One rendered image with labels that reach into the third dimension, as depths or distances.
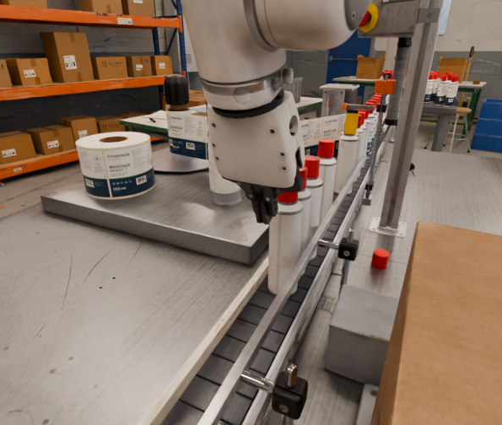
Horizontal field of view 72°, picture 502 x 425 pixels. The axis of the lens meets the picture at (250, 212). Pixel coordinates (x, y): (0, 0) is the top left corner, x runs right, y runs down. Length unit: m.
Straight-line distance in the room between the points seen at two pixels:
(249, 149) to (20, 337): 0.51
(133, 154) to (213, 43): 0.72
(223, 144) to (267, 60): 0.11
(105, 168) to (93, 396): 0.61
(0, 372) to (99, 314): 0.16
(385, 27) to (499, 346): 0.78
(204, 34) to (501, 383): 0.30
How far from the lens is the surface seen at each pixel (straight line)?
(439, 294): 0.26
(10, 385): 0.64
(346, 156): 0.99
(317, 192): 0.64
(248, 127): 0.36
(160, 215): 0.90
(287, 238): 0.54
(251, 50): 0.31
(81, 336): 0.67
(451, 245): 0.32
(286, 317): 0.57
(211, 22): 0.31
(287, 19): 0.27
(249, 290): 0.56
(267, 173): 0.38
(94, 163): 1.02
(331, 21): 0.26
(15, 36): 5.19
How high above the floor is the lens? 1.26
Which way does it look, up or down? 26 degrees down
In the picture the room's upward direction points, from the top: straight up
